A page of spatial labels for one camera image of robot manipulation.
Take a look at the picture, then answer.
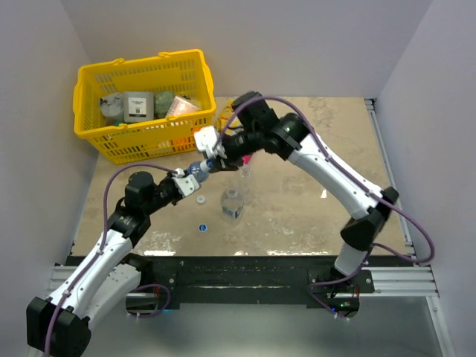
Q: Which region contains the clear bottle blue label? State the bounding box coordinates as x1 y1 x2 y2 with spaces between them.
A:
188 160 213 183

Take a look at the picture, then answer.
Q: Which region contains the clear bottle white green label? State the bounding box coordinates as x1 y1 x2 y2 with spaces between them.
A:
220 188 244 224

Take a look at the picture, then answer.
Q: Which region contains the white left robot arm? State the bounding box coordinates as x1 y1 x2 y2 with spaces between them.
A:
26 169 196 356

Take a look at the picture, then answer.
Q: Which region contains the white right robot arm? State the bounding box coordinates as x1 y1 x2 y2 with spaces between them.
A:
212 91 399 292

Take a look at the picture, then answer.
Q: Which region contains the clear unlabelled plastic bottle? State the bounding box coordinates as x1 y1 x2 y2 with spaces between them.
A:
239 164 254 205

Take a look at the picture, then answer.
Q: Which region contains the yellow snack bag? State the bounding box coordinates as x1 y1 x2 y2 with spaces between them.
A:
215 99 241 135

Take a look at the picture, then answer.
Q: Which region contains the orange item in basket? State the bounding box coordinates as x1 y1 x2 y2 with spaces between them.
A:
173 126 203 147

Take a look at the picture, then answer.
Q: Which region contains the pink packet in basket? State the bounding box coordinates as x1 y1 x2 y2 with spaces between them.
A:
166 96 201 118

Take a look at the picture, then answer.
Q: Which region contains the grey box with label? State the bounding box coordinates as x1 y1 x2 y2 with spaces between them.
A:
123 91 154 123

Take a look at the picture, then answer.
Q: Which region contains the green round item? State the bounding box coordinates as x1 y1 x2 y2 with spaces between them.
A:
153 91 176 119

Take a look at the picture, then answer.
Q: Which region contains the yellow plastic shopping basket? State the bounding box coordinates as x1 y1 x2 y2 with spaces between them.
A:
73 49 216 164

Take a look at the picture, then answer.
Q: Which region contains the grey pouch in basket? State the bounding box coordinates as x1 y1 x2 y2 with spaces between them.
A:
99 92 123 126

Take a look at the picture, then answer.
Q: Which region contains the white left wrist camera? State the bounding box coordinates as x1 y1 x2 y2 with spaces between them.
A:
172 168 200 198

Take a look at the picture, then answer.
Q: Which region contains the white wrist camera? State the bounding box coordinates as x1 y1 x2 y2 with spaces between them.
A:
193 126 227 159
172 168 200 198

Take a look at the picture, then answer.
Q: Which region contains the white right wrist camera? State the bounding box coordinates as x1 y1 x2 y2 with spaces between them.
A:
193 126 227 159

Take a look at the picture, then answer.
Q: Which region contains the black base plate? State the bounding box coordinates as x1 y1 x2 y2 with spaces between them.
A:
66 254 375 312

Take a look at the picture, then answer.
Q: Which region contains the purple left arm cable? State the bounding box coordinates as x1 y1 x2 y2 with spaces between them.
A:
40 162 181 357

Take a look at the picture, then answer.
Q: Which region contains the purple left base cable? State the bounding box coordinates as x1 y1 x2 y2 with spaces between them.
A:
125 282 173 321

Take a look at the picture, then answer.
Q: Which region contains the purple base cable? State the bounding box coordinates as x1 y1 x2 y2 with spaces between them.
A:
125 282 173 321
309 271 364 321

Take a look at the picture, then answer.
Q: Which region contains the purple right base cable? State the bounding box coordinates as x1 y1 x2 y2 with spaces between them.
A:
309 271 364 321

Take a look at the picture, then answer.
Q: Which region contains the aluminium rail frame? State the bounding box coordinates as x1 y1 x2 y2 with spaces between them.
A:
28 98 457 357

